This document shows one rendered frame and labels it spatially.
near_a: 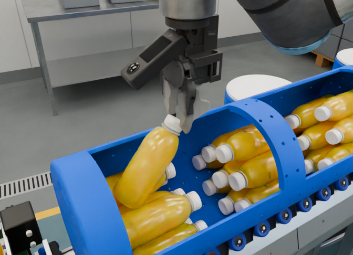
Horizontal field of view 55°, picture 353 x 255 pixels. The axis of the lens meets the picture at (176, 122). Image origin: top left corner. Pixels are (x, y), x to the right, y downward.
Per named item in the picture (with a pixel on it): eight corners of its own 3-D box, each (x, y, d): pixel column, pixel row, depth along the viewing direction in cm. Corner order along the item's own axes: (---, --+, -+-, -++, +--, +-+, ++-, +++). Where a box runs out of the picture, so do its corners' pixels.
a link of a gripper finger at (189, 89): (198, 116, 58) (195, 66, 55) (191, 118, 58) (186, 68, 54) (184, 108, 62) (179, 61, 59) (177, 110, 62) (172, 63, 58)
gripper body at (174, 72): (221, 84, 60) (226, 16, 54) (180, 96, 57) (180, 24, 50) (197, 68, 66) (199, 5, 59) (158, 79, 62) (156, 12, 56)
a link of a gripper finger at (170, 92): (194, 115, 69) (199, 78, 63) (168, 124, 66) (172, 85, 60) (186, 107, 71) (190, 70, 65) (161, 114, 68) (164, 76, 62)
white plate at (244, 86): (212, 92, 124) (212, 95, 125) (284, 116, 110) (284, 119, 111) (247, 68, 143) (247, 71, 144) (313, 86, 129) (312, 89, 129)
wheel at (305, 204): (315, 198, 88) (309, 197, 90) (302, 192, 87) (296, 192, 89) (311, 214, 87) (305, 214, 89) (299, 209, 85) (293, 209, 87)
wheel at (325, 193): (333, 187, 92) (328, 187, 93) (321, 181, 90) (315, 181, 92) (331, 203, 90) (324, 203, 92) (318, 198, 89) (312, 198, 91)
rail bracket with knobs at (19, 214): (47, 252, 83) (37, 223, 77) (15, 265, 80) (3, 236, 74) (37, 224, 90) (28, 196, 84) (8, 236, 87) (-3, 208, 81)
